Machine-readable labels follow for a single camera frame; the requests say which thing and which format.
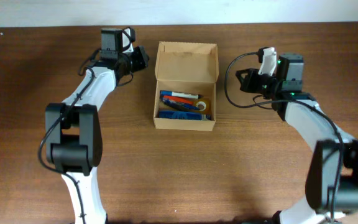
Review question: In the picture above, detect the white blue whiteboard marker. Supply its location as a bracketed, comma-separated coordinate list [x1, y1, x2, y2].
[160, 90, 203, 99]

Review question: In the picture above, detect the red black stapler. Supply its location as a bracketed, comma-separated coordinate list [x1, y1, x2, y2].
[161, 95, 193, 106]

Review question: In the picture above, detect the cardboard box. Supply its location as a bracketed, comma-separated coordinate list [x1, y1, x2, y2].
[154, 42, 219, 131]

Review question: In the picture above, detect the yellow tape roll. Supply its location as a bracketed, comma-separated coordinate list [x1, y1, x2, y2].
[193, 98, 211, 115]

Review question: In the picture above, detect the white blue staples box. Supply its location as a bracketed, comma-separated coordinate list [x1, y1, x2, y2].
[203, 114, 212, 120]

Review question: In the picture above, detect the blue ballpoint pen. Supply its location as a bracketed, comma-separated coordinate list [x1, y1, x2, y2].
[162, 100, 200, 111]

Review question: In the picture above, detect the blue tape dispenser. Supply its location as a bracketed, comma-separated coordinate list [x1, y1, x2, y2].
[158, 110, 203, 120]

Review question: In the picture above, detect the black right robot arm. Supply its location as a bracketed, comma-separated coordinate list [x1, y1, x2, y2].
[236, 49, 358, 224]

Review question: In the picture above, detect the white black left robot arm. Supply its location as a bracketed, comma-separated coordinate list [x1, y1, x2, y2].
[37, 27, 149, 223]

